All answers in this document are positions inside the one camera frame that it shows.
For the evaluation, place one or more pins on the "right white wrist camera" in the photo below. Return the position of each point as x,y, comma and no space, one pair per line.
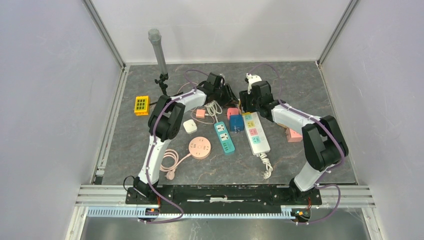
251,79

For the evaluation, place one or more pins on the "dark blue cube adapter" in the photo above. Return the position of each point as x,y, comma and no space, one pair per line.
236,123

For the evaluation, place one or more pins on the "black tripod stand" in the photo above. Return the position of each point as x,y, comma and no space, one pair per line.
161,83

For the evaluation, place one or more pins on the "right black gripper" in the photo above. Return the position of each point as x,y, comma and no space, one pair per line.
244,97

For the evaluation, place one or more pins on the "pink plug charger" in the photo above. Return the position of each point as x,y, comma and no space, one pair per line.
200,113

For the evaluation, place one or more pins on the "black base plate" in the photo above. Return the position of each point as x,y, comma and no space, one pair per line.
224,199

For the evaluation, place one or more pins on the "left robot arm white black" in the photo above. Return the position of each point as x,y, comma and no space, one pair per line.
165,123

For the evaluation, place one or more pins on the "light pink cube adapter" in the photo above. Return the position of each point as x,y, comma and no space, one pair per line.
293,136

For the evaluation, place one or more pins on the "aluminium frame rail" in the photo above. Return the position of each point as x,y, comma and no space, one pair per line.
109,201

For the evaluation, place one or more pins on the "yellow socket block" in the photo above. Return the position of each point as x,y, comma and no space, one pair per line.
142,105

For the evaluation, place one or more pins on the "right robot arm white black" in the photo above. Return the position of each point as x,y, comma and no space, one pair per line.
324,144

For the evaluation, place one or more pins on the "teal power strip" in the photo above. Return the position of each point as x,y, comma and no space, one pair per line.
224,138

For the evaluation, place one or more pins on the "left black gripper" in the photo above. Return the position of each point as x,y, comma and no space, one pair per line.
230,97

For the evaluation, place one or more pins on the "grey microphone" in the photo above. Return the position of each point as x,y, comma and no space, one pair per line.
155,39

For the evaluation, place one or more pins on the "white power strip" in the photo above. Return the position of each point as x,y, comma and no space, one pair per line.
255,133

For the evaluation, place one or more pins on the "round pink power socket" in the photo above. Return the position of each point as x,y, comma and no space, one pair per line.
199,148

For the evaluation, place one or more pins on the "white folding plug adapter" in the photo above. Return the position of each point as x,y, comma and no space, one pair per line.
190,126

